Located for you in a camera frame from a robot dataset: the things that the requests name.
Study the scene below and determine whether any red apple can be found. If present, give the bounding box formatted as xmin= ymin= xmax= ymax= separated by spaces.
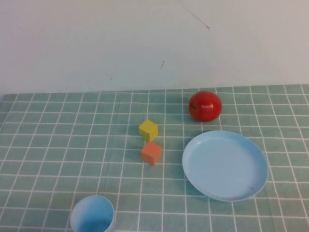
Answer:
xmin=188 ymin=90 xmax=223 ymax=123

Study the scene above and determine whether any green checked tablecloth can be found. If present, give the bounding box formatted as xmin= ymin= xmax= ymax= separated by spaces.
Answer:
xmin=0 ymin=84 xmax=309 ymax=232

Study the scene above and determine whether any yellow cube block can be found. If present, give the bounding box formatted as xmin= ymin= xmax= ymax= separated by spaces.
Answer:
xmin=138 ymin=119 xmax=159 ymax=142

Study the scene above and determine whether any light blue plate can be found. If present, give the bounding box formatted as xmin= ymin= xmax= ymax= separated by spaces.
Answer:
xmin=182 ymin=130 xmax=269 ymax=202

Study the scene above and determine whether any light blue cup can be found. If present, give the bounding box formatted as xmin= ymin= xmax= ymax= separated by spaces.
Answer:
xmin=70 ymin=195 xmax=115 ymax=232

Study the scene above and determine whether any orange cube block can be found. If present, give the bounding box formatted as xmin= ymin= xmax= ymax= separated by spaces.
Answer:
xmin=140 ymin=141 xmax=162 ymax=167

